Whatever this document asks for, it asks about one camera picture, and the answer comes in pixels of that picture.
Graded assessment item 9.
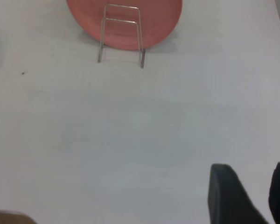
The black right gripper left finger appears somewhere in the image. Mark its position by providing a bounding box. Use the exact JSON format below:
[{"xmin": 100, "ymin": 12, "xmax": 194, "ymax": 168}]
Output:
[{"xmin": 207, "ymin": 163, "xmax": 269, "ymax": 224}]

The salmon pink plate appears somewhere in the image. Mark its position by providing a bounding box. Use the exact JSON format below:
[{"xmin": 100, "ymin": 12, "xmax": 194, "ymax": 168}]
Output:
[{"xmin": 65, "ymin": 0, "xmax": 183, "ymax": 51}]

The wire plate rack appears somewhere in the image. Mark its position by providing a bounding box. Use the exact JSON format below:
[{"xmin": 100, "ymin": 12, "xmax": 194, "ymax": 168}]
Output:
[{"xmin": 97, "ymin": 3, "xmax": 146, "ymax": 70}]

